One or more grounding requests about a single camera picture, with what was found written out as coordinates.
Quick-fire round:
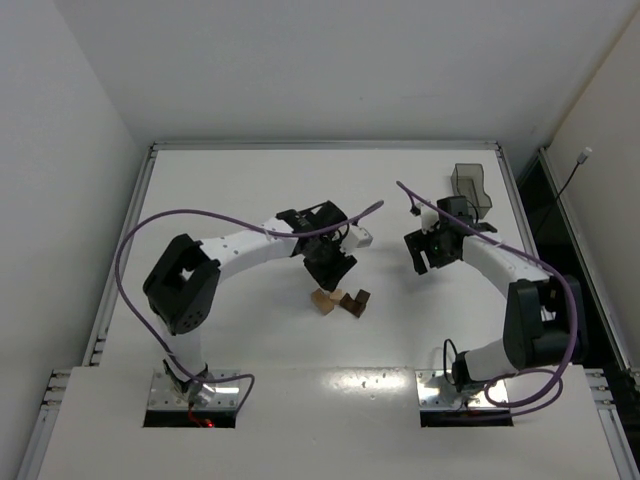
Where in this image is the small light wood cube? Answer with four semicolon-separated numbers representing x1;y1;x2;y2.
329;289;344;303

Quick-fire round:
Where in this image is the light wood block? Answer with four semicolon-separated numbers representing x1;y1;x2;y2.
310;289;335;316

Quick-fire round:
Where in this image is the dark wood notched block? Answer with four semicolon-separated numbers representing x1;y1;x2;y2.
339;289;371;318

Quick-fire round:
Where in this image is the smoky transparent plastic container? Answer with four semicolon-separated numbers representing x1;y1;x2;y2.
451;163;493;219

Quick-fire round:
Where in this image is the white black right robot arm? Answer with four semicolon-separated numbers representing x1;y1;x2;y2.
404;196;589;391

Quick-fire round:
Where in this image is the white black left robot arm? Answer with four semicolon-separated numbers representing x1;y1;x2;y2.
143;201;373;398

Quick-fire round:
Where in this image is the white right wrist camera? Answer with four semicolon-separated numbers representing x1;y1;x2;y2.
418;203;439;234

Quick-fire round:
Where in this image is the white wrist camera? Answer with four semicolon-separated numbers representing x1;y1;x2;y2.
418;203;439;234
342;225;373;251

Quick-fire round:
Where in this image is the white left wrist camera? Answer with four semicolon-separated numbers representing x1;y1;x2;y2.
342;225;373;251

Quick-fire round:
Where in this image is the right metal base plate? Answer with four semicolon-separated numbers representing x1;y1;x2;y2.
415;369;509;413

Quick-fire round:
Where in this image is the metal base plate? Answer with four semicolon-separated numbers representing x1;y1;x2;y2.
147;371;240;413
415;369;509;413

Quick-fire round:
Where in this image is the black cable with white plug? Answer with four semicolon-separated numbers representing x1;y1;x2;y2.
539;146;594;221

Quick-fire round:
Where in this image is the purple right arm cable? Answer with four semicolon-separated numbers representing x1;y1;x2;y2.
396;180;584;416

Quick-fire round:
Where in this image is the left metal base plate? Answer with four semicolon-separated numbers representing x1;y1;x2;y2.
147;371;240;413

